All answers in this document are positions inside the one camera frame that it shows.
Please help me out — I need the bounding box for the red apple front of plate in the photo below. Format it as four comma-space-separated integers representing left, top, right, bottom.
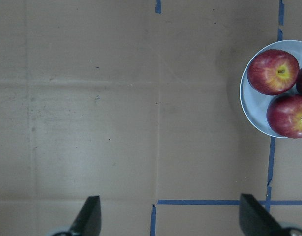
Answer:
266, 94, 302, 139

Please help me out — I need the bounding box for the red apple top of plate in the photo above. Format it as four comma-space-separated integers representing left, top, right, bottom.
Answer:
247, 49, 300, 95

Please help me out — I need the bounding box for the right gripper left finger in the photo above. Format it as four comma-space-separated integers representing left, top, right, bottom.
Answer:
51, 196, 101, 236

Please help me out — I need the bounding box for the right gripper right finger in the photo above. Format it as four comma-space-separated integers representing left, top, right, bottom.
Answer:
240, 194, 302, 236

